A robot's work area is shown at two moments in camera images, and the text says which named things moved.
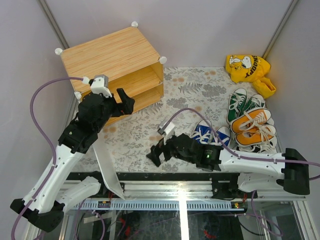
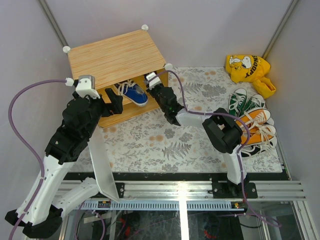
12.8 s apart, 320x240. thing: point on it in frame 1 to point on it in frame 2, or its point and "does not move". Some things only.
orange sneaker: [255, 136] does not move
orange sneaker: [251, 119] does not move
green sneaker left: [236, 104] does not move
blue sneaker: [203, 133] to [133, 92]
